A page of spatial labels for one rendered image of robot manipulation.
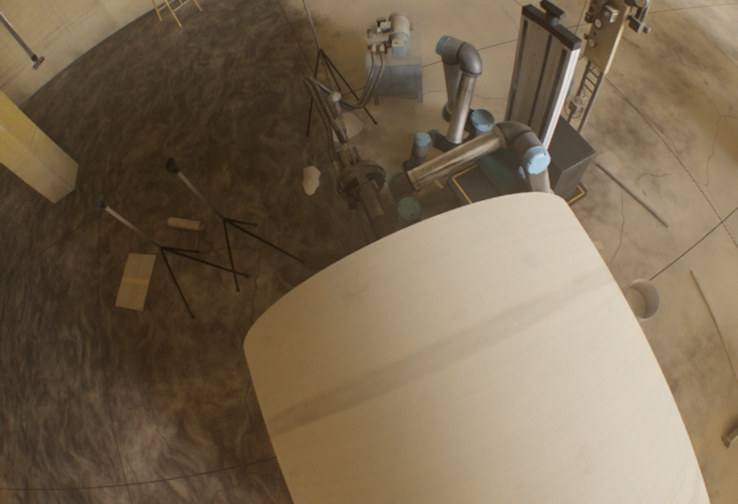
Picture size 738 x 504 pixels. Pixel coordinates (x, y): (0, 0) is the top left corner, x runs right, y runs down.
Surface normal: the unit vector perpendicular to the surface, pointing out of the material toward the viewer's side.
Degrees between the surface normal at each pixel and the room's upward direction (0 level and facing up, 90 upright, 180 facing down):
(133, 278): 0
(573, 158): 0
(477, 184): 0
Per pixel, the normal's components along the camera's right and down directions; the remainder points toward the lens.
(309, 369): -0.58, -0.20
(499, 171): -0.15, -0.44
